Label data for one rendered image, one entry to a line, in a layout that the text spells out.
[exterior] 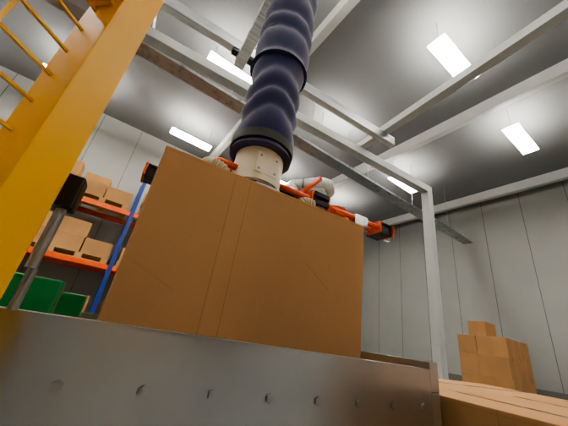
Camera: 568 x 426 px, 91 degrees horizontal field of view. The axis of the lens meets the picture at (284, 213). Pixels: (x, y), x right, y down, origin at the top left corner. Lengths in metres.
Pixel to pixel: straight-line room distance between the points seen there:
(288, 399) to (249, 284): 0.24
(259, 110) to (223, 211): 0.47
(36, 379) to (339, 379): 0.43
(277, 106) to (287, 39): 0.33
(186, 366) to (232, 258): 0.27
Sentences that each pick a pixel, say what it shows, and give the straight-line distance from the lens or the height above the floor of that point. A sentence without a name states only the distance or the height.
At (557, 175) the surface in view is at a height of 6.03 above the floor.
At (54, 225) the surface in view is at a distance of 0.44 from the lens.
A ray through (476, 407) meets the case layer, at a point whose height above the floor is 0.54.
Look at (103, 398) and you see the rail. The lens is 0.44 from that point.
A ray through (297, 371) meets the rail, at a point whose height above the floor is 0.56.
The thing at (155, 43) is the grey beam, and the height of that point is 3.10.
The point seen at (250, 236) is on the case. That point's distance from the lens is 0.66.
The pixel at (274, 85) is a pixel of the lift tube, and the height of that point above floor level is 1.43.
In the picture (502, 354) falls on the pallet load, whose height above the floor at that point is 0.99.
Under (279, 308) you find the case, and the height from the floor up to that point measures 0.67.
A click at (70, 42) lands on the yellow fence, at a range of 0.47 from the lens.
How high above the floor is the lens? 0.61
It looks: 24 degrees up
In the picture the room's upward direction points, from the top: 9 degrees clockwise
